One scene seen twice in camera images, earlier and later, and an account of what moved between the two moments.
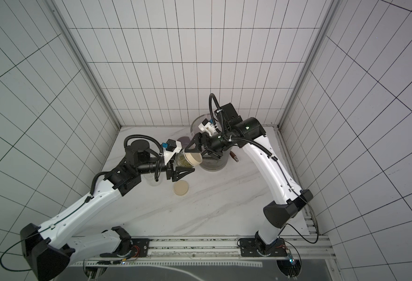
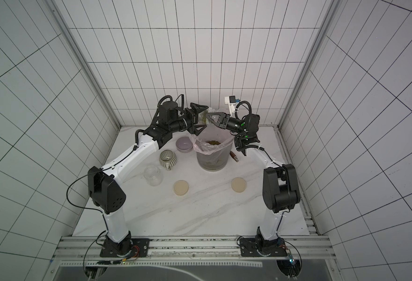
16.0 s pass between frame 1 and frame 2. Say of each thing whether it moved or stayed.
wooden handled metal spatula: stayed
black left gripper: moved
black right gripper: moved
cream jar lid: stayed
